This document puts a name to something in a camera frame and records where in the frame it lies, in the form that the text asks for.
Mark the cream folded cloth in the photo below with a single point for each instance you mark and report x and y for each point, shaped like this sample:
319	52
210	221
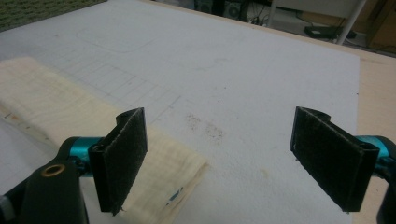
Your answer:
59	109

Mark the white metal stand leg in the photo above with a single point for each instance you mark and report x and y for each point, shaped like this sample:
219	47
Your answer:
351	21

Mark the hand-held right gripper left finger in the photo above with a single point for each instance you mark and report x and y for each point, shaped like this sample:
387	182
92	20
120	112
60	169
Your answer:
120	161

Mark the black power adapter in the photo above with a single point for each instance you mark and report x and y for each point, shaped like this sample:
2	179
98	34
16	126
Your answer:
325	31

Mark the green woven mat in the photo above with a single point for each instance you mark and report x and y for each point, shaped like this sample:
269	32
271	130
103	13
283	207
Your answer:
34	11

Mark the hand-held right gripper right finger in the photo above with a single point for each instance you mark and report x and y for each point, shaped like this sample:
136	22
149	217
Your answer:
330	155

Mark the black speaker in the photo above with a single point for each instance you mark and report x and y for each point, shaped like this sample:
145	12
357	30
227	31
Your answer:
233	9

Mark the white foam mat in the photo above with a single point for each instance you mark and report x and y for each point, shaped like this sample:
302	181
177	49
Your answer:
224	77

